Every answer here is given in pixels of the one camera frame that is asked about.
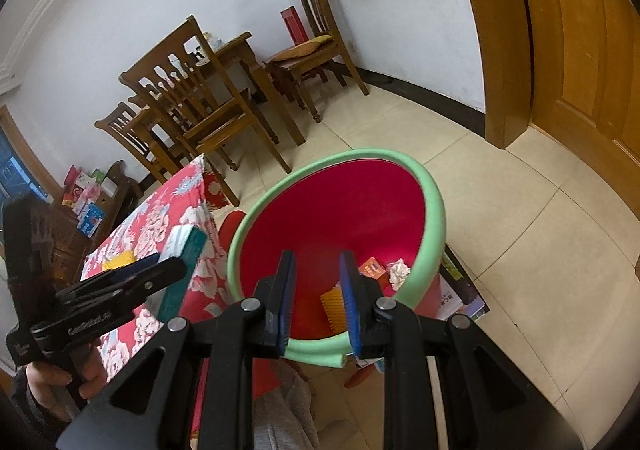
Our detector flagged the wooden door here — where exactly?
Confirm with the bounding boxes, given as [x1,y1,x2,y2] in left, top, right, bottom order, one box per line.
[507,0,640,275]

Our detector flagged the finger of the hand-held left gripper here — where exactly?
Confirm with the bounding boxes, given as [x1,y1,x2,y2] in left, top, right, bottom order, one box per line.
[55,257,188,315]
[102,252,161,281]

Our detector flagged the wooden bench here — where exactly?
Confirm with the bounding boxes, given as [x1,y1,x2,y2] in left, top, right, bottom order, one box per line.
[30,161,143,281]

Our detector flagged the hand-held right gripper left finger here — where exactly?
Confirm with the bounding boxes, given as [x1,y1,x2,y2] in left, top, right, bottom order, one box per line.
[55,250,297,450]

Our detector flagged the wooden chair with cushion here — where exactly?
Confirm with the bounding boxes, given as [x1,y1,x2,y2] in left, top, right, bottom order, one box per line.
[263,0,370,123]

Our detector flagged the tall-backed wooden chair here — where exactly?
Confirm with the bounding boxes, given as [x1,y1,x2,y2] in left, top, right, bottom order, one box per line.
[119,16,293,175]

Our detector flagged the wooden door frame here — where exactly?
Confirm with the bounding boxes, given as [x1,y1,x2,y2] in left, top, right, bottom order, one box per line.
[445,0,533,151]

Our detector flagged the teal and white box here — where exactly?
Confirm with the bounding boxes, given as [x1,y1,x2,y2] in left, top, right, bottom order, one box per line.
[150,224,208,325]

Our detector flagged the yellow brown seat cushion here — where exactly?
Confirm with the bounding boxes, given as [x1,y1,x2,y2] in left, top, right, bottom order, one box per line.
[271,34,333,61]

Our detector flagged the pile of colourful cartons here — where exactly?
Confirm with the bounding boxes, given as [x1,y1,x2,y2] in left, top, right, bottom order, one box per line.
[60,165,118,237]

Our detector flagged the red floral tablecloth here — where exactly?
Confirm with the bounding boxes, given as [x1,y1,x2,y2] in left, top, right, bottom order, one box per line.
[80,154,241,436]

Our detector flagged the red basin with green rim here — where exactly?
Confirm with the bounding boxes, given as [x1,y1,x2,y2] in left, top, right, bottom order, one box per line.
[227,148,446,370]

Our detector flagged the wood-framed window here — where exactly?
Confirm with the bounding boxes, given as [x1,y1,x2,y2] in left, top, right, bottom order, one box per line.
[0,106,51,203]

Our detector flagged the orange cardboard box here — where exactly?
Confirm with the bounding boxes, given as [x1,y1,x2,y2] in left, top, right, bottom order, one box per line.
[357,256,387,283]

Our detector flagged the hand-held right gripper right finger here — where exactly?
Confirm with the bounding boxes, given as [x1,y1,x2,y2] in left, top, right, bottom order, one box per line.
[339,251,583,450]

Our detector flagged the yellow foam net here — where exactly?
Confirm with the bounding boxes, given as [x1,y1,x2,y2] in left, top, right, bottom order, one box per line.
[102,251,137,271]
[320,282,351,333]

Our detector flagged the wooden dining chair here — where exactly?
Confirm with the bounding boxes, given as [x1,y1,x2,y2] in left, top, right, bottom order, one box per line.
[95,102,191,185]
[127,88,176,131]

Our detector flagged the small white paper ball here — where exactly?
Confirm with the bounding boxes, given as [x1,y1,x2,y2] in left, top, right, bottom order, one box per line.
[387,259,412,291]

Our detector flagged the person's left hand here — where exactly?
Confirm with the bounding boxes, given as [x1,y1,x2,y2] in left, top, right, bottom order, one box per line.
[25,345,108,423]

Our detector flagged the person's grey trousers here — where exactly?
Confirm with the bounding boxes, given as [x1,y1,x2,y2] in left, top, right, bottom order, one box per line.
[252,360,321,450]

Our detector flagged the stack of books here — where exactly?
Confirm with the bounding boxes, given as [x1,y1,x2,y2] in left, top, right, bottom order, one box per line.
[435,245,491,323]

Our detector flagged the wooden dining table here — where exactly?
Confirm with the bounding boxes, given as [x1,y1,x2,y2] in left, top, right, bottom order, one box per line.
[145,32,307,147]

